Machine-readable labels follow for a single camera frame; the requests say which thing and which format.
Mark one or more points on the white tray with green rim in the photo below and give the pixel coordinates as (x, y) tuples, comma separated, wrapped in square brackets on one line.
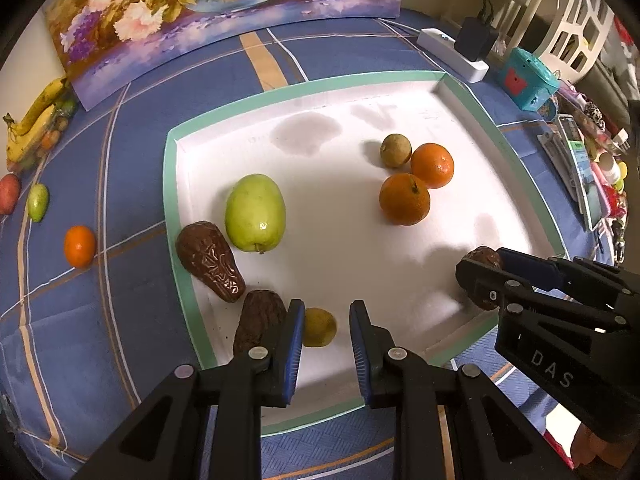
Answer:
[(325, 185)]

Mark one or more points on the pink cased tablet toy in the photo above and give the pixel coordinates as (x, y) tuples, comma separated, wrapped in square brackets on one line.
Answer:
[(587, 180)]

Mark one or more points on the black power adapter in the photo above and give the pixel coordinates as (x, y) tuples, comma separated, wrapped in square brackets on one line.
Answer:
[(475, 37)]

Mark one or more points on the small green jujube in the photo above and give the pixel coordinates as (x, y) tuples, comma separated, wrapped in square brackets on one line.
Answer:
[(66, 106)]

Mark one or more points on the white power strip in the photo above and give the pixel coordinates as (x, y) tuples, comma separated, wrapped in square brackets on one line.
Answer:
[(440, 42)]

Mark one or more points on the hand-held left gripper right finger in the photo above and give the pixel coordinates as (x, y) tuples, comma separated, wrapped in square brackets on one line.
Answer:
[(359, 350)]

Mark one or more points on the white chair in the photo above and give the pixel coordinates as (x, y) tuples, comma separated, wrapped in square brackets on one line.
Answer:
[(592, 15)]

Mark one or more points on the brown-green longan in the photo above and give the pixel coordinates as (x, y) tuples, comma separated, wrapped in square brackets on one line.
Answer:
[(395, 150)]

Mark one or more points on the dark wrinkled date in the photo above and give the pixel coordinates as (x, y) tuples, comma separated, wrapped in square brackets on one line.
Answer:
[(257, 315), (487, 257), (210, 260)]

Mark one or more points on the teal toy box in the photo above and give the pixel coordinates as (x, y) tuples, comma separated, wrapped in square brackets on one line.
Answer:
[(530, 80)]

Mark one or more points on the small green mango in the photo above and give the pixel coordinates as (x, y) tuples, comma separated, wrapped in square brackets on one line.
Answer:
[(38, 202)]

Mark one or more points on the yellow longan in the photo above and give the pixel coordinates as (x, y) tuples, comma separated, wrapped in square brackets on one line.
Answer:
[(320, 327)]

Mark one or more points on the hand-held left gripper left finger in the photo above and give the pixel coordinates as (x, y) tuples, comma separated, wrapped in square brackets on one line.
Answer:
[(295, 345)]

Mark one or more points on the person's right hand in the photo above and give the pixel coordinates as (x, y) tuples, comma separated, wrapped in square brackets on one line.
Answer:
[(587, 447)]

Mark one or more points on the red apple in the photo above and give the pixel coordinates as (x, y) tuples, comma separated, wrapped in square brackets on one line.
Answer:
[(7, 192)]

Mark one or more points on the mandarin orange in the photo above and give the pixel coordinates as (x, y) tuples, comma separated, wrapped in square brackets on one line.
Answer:
[(405, 200), (80, 246), (48, 142), (432, 165)]

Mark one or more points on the clear plastic fruit container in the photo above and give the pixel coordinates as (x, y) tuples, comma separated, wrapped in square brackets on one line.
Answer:
[(62, 122)]

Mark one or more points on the flower painting canvas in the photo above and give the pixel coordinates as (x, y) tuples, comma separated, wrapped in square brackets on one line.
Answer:
[(200, 20)]

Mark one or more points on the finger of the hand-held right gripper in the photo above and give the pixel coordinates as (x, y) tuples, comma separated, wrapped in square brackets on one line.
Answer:
[(480, 280), (530, 267)]

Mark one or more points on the grey flat device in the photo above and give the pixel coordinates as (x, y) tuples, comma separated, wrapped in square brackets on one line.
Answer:
[(560, 165)]

